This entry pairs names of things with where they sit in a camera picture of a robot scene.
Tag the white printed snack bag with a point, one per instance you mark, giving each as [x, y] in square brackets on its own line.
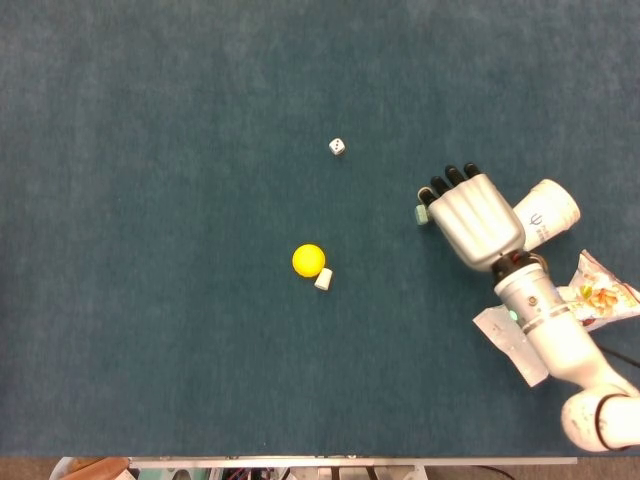
[600, 295]

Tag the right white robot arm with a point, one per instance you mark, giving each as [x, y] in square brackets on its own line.
[555, 345]

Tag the small green cube toy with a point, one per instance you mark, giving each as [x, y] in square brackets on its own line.
[421, 215]

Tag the white die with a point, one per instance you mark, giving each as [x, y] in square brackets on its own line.
[337, 147]

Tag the yellow ball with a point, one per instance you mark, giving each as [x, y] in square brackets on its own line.
[308, 260]

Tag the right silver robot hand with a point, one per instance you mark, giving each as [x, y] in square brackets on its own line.
[475, 220]

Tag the teal table cloth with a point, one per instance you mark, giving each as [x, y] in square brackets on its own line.
[150, 250]

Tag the white paper cup blue stripe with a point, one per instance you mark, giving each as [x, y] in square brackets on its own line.
[550, 210]

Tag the aluminium table edge rail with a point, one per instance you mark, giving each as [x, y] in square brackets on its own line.
[350, 461]

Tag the small white bottle cap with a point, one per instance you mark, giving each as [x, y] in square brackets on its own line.
[324, 280]

